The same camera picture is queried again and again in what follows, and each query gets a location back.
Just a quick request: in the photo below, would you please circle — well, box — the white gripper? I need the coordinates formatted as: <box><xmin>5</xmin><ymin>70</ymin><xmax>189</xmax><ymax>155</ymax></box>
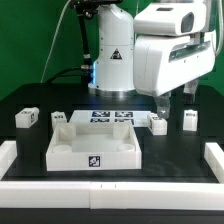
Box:
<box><xmin>133</xmin><ymin>32</ymin><xmax>216</xmax><ymax>119</ymax></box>

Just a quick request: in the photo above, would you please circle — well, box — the white square tabletop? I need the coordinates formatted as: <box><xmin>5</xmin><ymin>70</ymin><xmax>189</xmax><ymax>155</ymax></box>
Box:
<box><xmin>46</xmin><ymin>121</ymin><xmax>142</xmax><ymax>171</ymax></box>

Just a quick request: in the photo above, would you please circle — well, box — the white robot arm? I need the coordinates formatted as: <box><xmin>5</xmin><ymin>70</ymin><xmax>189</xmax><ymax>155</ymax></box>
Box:
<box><xmin>89</xmin><ymin>0</ymin><xmax>224</xmax><ymax>118</ymax></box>

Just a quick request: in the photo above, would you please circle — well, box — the white sheet with markers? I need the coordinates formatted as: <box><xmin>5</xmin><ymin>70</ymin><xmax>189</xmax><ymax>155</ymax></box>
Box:
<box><xmin>70</xmin><ymin>110</ymin><xmax>149</xmax><ymax>127</ymax></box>

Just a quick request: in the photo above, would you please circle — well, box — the white right fence wall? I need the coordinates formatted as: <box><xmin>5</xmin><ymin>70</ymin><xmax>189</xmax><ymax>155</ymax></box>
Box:
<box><xmin>204</xmin><ymin>142</ymin><xmax>224</xmax><ymax>184</ymax></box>

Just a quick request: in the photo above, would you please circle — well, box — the white fence wall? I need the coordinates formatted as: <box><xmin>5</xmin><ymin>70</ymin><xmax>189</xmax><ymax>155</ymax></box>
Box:
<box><xmin>0</xmin><ymin>141</ymin><xmax>17</xmax><ymax>180</ymax></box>
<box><xmin>204</xmin><ymin>142</ymin><xmax>224</xmax><ymax>184</ymax></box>
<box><xmin>0</xmin><ymin>181</ymin><xmax>224</xmax><ymax>211</ymax></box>

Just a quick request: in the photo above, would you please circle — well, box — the black cable bundle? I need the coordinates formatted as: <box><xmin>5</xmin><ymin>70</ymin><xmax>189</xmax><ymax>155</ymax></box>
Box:
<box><xmin>44</xmin><ymin>0</ymin><xmax>98</xmax><ymax>84</ymax></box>

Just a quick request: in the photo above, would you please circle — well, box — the white thin cable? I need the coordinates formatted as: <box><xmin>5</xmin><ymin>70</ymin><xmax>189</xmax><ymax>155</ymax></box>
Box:
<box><xmin>40</xmin><ymin>0</ymin><xmax>73</xmax><ymax>84</ymax></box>

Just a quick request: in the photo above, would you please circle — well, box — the white left fence wall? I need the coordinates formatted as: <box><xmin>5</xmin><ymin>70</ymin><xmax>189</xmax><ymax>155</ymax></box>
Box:
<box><xmin>0</xmin><ymin>141</ymin><xmax>17</xmax><ymax>180</ymax></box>

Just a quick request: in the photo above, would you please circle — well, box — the white front fence wall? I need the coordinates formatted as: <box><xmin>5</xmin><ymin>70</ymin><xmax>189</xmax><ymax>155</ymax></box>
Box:
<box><xmin>0</xmin><ymin>181</ymin><xmax>224</xmax><ymax>211</ymax></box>

